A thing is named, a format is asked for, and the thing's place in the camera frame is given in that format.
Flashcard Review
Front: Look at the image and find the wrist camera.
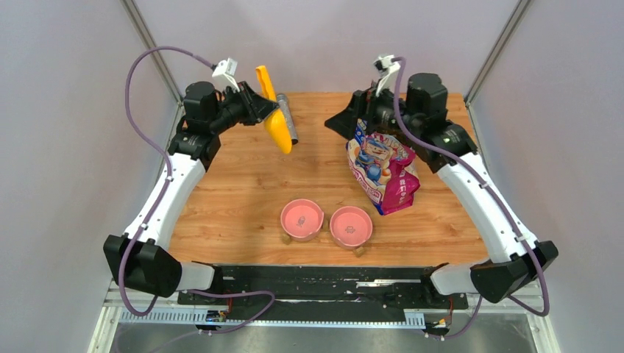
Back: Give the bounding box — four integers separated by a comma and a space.
374, 54, 401, 97
212, 58, 240, 93

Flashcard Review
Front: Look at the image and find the pink blue pet food bag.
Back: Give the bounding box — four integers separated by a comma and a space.
346, 119, 421, 215

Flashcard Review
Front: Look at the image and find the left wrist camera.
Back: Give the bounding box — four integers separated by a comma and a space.
212, 58, 240, 93

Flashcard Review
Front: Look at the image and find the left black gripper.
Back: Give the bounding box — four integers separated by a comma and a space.
208, 81, 279, 135

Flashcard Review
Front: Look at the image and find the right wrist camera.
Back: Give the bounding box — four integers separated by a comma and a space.
374, 54, 401, 97

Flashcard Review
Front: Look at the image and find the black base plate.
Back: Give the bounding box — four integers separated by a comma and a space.
130, 263, 469, 323

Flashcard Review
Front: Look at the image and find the left pink pet bowl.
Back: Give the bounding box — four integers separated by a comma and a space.
280, 199, 325, 244

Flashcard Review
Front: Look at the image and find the yellow plastic scoop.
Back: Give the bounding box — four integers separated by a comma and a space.
255, 65, 292, 154

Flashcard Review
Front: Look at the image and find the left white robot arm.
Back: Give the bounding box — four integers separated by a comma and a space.
103, 82, 279, 304

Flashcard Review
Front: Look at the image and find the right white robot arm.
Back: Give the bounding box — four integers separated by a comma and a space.
325, 73, 559, 307

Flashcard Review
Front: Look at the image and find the right pink pet bowl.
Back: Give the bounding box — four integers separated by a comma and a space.
329, 206, 373, 257

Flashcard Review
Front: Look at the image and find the aluminium rail frame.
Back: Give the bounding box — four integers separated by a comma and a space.
90, 284, 560, 352

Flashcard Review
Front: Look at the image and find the grey metal cylinder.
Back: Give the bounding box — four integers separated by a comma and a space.
277, 93, 299, 146

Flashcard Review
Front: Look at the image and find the pink pet bowl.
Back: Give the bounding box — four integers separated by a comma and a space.
280, 199, 325, 244
329, 206, 373, 257

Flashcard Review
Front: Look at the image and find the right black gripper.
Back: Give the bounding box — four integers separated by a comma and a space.
326, 77, 422, 139

